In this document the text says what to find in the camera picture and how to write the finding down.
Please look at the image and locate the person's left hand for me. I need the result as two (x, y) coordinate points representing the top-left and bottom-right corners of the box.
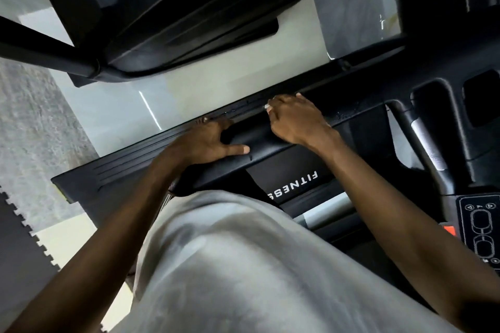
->
(160, 117), (252, 174)

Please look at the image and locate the person's right hand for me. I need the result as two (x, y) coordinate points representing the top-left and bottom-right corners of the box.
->
(264, 93), (341, 150)

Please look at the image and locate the black treadmill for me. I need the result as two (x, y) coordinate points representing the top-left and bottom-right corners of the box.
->
(51, 0), (500, 333)

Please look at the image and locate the person's right forearm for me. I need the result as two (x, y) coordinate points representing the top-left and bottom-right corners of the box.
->
(324, 137), (500, 333)

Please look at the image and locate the person's left forearm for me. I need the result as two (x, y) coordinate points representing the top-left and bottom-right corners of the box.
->
(8, 161), (184, 333)

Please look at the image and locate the black stair climber machine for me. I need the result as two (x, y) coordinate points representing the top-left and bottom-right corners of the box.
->
(0, 0), (353, 88)

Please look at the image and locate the black interlocking foam mat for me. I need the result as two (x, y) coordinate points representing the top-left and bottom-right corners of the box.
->
(0, 188), (59, 333)

